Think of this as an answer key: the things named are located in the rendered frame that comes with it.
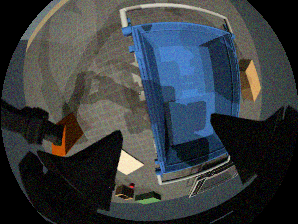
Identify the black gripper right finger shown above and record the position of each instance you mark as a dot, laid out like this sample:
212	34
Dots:
246	141

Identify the green box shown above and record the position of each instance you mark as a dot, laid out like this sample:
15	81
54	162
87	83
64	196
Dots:
148	198

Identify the cream flat rectangular sheet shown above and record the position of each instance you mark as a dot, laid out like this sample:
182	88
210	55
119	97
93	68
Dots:
128	163

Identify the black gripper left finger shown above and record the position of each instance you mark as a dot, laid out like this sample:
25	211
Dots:
91	171

